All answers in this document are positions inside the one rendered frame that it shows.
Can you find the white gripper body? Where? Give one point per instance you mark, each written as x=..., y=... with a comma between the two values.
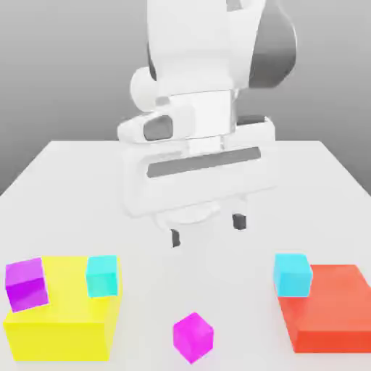
x=203, y=185

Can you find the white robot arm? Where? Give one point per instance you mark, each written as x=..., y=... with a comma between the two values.
x=200, y=58

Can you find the small purple cube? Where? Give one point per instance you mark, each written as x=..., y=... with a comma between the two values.
x=26, y=285

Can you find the small magenta cube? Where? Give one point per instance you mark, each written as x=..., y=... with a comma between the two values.
x=193, y=337

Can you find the large orange box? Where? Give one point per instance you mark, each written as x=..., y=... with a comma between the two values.
x=330, y=307

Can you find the small cyan cube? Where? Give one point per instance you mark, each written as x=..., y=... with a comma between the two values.
x=292, y=275

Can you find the small teal cube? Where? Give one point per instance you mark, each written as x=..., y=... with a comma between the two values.
x=102, y=276

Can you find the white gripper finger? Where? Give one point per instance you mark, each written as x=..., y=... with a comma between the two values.
x=239, y=218
x=174, y=232

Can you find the large yellow box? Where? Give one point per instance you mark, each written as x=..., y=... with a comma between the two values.
x=63, y=324

